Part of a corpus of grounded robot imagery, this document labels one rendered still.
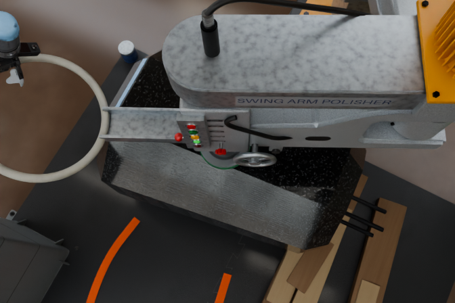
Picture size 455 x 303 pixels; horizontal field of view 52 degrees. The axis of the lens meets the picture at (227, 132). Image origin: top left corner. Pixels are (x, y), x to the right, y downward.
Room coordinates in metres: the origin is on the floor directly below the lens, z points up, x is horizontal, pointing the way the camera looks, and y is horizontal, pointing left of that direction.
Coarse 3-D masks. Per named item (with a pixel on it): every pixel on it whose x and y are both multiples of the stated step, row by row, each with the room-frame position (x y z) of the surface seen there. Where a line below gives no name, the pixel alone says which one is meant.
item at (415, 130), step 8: (400, 128) 0.43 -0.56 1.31; (408, 128) 0.42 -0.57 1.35; (416, 128) 0.41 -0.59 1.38; (424, 128) 0.40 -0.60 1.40; (432, 128) 0.39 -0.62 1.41; (440, 128) 0.39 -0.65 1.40; (408, 136) 0.40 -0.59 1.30; (416, 136) 0.40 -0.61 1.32; (424, 136) 0.39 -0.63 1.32; (432, 136) 0.39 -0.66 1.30
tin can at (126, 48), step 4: (120, 44) 1.52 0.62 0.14; (124, 44) 1.51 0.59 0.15; (128, 44) 1.51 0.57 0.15; (132, 44) 1.51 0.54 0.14; (120, 48) 1.49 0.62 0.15; (124, 48) 1.49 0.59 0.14; (128, 48) 1.48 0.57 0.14; (132, 48) 1.48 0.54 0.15; (120, 52) 1.46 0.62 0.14; (124, 52) 1.46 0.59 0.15; (128, 52) 1.45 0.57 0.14; (132, 52) 1.46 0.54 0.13; (136, 52) 1.49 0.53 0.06; (124, 56) 1.45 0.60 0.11; (128, 56) 1.44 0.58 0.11; (132, 56) 1.45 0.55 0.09; (136, 56) 1.47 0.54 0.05; (124, 60) 1.47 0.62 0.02; (128, 60) 1.44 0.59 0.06; (132, 60) 1.45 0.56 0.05
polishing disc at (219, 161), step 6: (204, 156) 0.52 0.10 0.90; (210, 156) 0.52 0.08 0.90; (216, 156) 0.51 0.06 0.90; (222, 156) 0.51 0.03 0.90; (228, 156) 0.51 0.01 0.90; (210, 162) 0.49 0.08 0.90; (216, 162) 0.49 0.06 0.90; (222, 162) 0.48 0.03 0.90; (228, 162) 0.48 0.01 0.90; (234, 162) 0.48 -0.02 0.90
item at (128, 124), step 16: (112, 112) 0.67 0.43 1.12; (128, 112) 0.66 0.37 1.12; (144, 112) 0.66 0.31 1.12; (160, 112) 0.65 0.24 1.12; (176, 112) 0.64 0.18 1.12; (112, 128) 0.61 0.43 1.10; (128, 128) 0.61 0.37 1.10; (144, 128) 0.60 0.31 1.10; (160, 128) 0.59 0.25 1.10; (176, 128) 0.59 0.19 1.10
